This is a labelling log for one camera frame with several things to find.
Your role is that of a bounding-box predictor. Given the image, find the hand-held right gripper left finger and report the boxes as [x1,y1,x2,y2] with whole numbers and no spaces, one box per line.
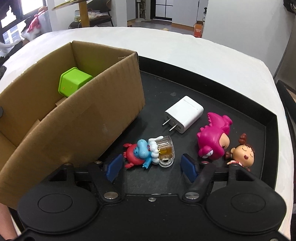
[46,154,124,202]

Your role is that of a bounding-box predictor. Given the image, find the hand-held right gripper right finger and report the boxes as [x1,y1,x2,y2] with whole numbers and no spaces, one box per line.
[181,153,263,202]

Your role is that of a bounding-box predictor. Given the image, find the blue red figurine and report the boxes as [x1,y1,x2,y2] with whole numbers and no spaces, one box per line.
[122,136,174,169]

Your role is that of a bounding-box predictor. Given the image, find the pink dinosaur figurine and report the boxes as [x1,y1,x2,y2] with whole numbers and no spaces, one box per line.
[196,112,233,160]

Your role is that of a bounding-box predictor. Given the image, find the brown-haired doll figurine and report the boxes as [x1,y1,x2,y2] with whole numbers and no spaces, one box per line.
[225,133,256,172]

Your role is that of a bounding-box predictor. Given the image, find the brown cardboard box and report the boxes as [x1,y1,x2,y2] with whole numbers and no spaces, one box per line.
[0,40,146,208]

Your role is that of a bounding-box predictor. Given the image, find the white charger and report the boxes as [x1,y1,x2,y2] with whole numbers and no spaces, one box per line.
[162,95,204,138]

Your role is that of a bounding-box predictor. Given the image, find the black tray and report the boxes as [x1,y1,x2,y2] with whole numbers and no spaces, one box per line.
[95,56,278,197]

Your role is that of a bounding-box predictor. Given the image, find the green hexagonal cup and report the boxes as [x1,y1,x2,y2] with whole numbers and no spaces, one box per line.
[58,67,94,99]

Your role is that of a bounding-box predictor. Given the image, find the person's bare leg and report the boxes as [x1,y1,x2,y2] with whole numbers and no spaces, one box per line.
[0,204,18,241]

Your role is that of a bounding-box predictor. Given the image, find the black side table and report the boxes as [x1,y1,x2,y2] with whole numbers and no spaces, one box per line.
[276,80,296,131]

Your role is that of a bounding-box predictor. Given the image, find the orange carton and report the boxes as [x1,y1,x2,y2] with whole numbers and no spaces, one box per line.
[194,22,204,38]

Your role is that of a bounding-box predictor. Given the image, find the grey chair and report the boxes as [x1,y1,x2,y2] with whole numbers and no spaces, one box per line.
[273,14,296,80]

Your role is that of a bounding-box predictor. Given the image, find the white standing fan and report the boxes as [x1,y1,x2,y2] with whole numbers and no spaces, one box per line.
[134,0,149,23]

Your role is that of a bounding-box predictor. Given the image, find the white plastic bag bundle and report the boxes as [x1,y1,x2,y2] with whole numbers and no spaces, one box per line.
[21,9,53,40]

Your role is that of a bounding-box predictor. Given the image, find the round yellow-edged table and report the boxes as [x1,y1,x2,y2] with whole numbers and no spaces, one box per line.
[52,0,115,29]

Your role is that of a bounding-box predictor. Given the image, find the black framed glass door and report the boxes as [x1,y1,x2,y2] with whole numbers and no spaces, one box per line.
[154,0,174,20]

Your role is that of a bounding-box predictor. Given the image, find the pink plush toy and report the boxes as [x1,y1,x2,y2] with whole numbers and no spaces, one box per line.
[26,7,48,33]

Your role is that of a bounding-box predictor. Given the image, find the black hanging clothes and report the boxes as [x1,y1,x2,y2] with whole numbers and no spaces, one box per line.
[283,0,296,12]

